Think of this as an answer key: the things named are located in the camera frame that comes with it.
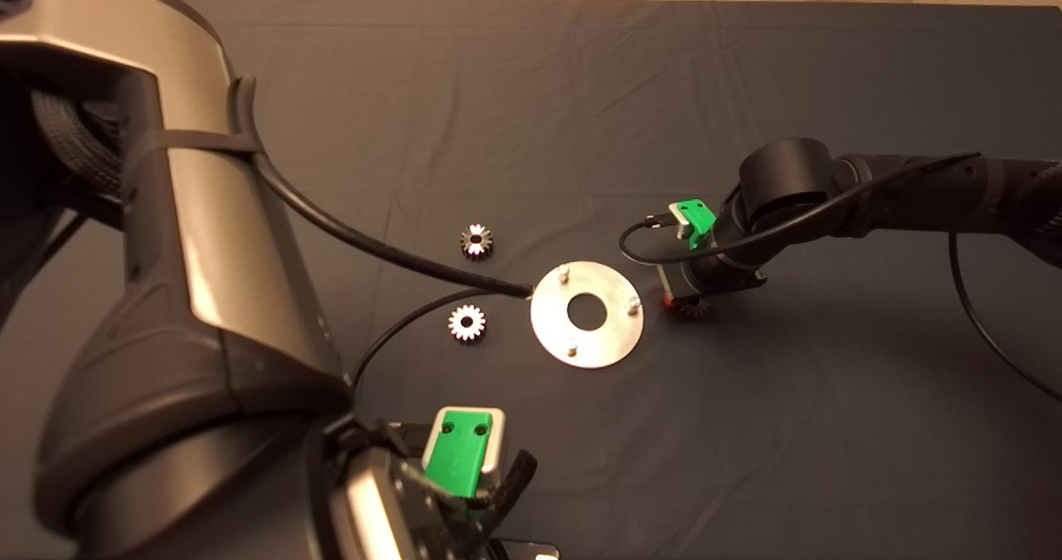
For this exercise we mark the long black braided sleeve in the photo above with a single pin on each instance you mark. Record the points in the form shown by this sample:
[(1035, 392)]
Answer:
[(70, 141)]

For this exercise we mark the round metal carrier plate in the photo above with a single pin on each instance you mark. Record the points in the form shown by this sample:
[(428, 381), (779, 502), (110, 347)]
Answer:
[(606, 346)]

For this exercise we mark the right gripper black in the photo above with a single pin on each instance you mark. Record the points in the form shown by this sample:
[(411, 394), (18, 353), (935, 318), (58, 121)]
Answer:
[(713, 282)]

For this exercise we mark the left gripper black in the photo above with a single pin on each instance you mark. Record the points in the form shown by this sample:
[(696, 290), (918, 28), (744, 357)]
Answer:
[(518, 552)]

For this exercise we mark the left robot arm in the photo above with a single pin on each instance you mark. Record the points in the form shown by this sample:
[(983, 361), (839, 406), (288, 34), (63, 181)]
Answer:
[(224, 253)]

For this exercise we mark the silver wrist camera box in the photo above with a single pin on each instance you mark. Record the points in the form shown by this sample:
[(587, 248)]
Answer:
[(680, 226), (498, 440)]

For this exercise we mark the dark grey table cloth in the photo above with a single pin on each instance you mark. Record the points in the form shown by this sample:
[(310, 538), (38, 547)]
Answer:
[(597, 129)]

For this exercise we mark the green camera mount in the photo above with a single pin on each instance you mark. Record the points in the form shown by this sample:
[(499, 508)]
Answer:
[(456, 452), (695, 214)]

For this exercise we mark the small steel planetary gear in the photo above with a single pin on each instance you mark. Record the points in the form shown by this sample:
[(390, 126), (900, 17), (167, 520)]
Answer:
[(695, 312), (457, 328), (468, 242)]

